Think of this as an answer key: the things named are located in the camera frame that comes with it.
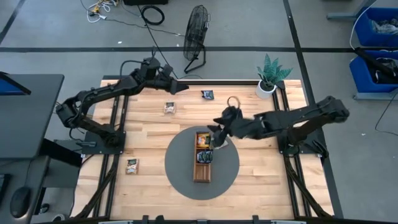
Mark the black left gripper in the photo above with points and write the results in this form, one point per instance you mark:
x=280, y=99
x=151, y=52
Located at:
x=163, y=82

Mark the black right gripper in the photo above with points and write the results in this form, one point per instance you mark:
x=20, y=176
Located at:
x=233, y=123

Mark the beige vanilla cinnamon tea packet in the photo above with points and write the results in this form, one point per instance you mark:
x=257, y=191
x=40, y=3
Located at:
x=225, y=145
x=169, y=108
x=132, y=167

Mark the orange tea packet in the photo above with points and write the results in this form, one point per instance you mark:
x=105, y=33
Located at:
x=203, y=140

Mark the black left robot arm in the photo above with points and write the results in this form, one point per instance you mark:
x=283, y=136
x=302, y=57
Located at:
x=99, y=91

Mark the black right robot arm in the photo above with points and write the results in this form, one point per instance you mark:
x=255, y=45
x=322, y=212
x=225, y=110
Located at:
x=280, y=123

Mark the wooden tea organizer box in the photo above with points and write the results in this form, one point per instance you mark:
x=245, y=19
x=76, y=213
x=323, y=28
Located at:
x=201, y=175

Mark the round grey woven placemat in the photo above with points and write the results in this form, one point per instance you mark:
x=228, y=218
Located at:
x=180, y=174

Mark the black floor fan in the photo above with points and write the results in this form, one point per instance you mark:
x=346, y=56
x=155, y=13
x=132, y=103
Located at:
x=196, y=31

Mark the white plant pot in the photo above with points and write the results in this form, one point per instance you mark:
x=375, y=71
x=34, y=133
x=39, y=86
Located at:
x=264, y=91

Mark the green potted plant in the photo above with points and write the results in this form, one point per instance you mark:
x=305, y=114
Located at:
x=272, y=73

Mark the black box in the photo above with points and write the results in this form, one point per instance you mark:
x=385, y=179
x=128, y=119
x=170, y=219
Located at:
x=146, y=2

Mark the black table clamp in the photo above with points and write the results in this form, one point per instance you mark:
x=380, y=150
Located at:
x=256, y=219
x=145, y=219

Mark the black desk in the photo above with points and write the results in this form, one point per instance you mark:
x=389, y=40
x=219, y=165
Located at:
x=34, y=124

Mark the blue storage bin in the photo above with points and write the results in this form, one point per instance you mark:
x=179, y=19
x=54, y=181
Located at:
x=362, y=31
x=360, y=77

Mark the black computer monitor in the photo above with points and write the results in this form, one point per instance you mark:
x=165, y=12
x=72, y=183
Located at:
x=9, y=88

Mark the dark low desk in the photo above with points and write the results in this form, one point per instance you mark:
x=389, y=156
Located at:
x=31, y=174

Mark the black stand bar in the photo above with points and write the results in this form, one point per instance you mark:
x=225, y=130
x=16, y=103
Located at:
x=373, y=60

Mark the black computer mouse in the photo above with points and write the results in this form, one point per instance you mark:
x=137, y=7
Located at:
x=20, y=202

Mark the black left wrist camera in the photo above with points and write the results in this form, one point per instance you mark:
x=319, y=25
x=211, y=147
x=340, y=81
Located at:
x=167, y=71

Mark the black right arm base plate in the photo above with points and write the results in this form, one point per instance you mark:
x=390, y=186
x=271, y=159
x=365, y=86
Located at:
x=311, y=146

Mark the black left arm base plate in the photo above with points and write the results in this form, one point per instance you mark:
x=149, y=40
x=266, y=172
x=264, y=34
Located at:
x=90, y=149

